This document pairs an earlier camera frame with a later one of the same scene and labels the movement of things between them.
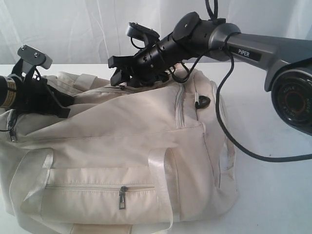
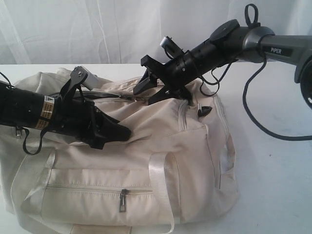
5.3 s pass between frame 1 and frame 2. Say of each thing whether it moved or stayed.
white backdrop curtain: stayed
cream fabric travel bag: stayed
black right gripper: moved
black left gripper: moved
